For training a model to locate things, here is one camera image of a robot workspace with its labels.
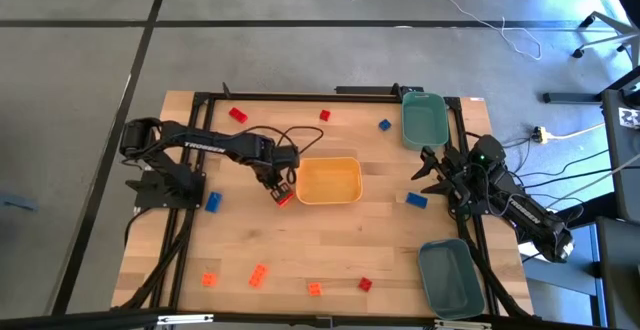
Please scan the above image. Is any blue tape piece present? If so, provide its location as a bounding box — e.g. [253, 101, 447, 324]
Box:
[0, 193, 40, 213]

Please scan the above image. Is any white paper sheet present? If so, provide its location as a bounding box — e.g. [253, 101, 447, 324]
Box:
[518, 239, 544, 265]

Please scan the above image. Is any green plastic bin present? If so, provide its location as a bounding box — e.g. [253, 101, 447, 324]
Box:
[417, 238, 487, 321]
[401, 91, 451, 152]

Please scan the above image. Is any grey office chair base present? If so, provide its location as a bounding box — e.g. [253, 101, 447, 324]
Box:
[571, 0, 640, 69]

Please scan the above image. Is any black floor cable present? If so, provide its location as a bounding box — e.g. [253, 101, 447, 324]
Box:
[522, 166, 615, 190]
[514, 147, 611, 179]

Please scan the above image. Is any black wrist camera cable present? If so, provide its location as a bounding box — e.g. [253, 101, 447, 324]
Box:
[239, 124, 325, 186]

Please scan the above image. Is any grey desk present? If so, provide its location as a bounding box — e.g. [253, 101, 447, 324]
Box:
[543, 64, 640, 224]

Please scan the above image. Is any silver metal bracket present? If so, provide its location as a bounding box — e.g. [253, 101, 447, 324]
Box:
[433, 318, 494, 330]
[156, 313, 215, 326]

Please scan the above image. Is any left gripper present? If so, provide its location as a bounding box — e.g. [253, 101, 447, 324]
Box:
[253, 163, 297, 202]

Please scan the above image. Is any black aluminium rig frame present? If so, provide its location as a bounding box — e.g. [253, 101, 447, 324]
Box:
[0, 82, 640, 330]

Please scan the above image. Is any yellow plastic bin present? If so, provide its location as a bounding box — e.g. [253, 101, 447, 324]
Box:
[295, 156, 364, 206]

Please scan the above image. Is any dark grey cabinet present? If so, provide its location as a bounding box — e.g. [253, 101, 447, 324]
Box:
[594, 216, 640, 330]

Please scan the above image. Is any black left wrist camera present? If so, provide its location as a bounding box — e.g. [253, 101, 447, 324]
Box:
[273, 144, 302, 172]

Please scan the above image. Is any black-white fiducial marker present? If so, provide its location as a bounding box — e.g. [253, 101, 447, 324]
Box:
[618, 107, 640, 130]

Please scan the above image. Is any blue two-by-four block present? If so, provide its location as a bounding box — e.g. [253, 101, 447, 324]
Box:
[204, 191, 223, 215]
[405, 191, 430, 210]

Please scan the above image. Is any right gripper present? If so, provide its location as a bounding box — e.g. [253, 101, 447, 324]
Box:
[411, 145, 476, 207]

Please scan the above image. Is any black cable bundle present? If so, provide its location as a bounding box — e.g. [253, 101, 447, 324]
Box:
[119, 208, 196, 311]
[457, 219, 531, 319]

